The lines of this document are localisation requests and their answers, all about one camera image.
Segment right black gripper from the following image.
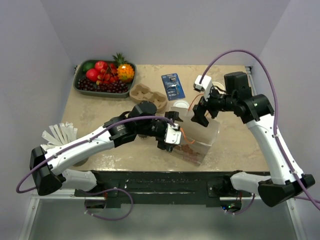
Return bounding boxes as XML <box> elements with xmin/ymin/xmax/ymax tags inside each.
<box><xmin>191</xmin><ymin>84</ymin><xmax>237</xmax><ymax>127</ymax></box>

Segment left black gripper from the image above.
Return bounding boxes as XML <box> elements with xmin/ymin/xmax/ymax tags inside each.
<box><xmin>137</xmin><ymin>112</ymin><xmax>183</xmax><ymax>152</ymax></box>

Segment black paper coffee cup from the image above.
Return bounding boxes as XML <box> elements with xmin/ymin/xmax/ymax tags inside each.
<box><xmin>138</xmin><ymin>134</ymin><xmax>149</xmax><ymax>139</ymax></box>

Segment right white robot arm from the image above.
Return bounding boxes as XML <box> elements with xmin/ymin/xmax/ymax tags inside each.
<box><xmin>191</xmin><ymin>71</ymin><xmax>315</xmax><ymax>207</ymax></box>

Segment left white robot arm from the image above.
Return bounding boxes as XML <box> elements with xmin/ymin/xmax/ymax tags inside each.
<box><xmin>30</xmin><ymin>101</ymin><xmax>182</xmax><ymax>196</ymax></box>

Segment blue blister pack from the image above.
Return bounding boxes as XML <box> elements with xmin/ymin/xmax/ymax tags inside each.
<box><xmin>161</xmin><ymin>73</ymin><xmax>186</xmax><ymax>101</ymax></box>

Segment spare white cup lid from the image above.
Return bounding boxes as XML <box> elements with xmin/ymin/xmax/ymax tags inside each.
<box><xmin>172</xmin><ymin>100</ymin><xmax>190</xmax><ymax>109</ymax></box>

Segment stack of paper cups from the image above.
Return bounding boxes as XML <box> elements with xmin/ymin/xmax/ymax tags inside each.
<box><xmin>212</xmin><ymin>81</ymin><xmax>226</xmax><ymax>94</ymax></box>

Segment bottom pulp cup carrier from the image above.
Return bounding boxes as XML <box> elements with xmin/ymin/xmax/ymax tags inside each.
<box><xmin>129</xmin><ymin>83</ymin><xmax>168</xmax><ymax>113</ymax></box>

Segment dark red grape bunch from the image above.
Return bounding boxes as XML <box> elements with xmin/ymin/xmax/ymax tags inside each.
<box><xmin>75</xmin><ymin>77</ymin><xmax>129</xmax><ymax>94</ymax></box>

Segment orange pineapple toy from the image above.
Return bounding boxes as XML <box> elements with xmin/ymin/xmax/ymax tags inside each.
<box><xmin>112</xmin><ymin>52</ymin><xmax>135</xmax><ymax>83</ymax></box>

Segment red cherries bunch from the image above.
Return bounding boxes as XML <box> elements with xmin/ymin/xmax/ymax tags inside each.
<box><xmin>96</xmin><ymin>63</ymin><xmax>119</xmax><ymax>85</ymax></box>

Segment red apple back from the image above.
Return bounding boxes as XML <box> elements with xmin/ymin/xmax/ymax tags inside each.
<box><xmin>94</xmin><ymin>61</ymin><xmax>108</xmax><ymax>73</ymax></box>

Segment red apple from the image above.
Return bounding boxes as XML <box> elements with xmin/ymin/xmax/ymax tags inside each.
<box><xmin>94</xmin><ymin>61</ymin><xmax>108</xmax><ymax>73</ymax></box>
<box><xmin>85</xmin><ymin>68</ymin><xmax>100</xmax><ymax>82</ymax></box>

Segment red apple front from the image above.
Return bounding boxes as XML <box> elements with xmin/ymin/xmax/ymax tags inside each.
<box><xmin>85</xmin><ymin>68</ymin><xmax>100</xmax><ymax>82</ymax></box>

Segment green apple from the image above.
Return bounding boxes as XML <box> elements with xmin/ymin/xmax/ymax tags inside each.
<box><xmin>82</xmin><ymin>61</ymin><xmax>95</xmax><ymax>73</ymax></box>

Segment grey fruit tray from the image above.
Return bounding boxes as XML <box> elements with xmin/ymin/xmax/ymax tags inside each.
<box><xmin>73</xmin><ymin>59</ymin><xmax>137</xmax><ymax>99</ymax></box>

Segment grey straw holder cup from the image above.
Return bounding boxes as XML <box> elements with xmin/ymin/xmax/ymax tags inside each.
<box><xmin>72</xmin><ymin>157</ymin><xmax>89</xmax><ymax>167</ymax></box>

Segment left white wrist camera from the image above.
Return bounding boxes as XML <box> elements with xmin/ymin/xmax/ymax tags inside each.
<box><xmin>164</xmin><ymin>123</ymin><xmax>183</xmax><ymax>145</ymax></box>

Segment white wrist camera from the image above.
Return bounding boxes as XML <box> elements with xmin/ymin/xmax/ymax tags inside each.
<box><xmin>164</xmin><ymin>123</ymin><xmax>183</xmax><ymax>145</ymax></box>
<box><xmin>193</xmin><ymin>75</ymin><xmax>213</xmax><ymax>101</ymax></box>

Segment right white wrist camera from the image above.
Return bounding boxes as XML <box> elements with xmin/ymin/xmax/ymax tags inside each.
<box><xmin>193</xmin><ymin>75</ymin><xmax>213</xmax><ymax>101</ymax></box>

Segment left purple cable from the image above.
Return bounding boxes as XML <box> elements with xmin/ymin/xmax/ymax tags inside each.
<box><xmin>15</xmin><ymin>115</ymin><xmax>180</xmax><ymax>221</ymax></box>

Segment purple cable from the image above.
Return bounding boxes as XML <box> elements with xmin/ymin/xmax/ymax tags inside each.
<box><xmin>15</xmin><ymin>115</ymin><xmax>180</xmax><ymax>221</ymax></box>
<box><xmin>201</xmin><ymin>49</ymin><xmax>320</xmax><ymax>216</ymax></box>

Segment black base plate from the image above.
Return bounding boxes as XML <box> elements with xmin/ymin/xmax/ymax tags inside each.
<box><xmin>62</xmin><ymin>170</ymin><xmax>271</xmax><ymax>209</ymax></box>

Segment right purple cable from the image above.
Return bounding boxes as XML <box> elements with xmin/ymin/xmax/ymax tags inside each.
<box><xmin>201</xmin><ymin>49</ymin><xmax>320</xmax><ymax>216</ymax></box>

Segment aluminium frame rail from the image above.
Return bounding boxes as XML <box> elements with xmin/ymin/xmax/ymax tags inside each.
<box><xmin>20</xmin><ymin>190</ymin><xmax>307</xmax><ymax>240</ymax></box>

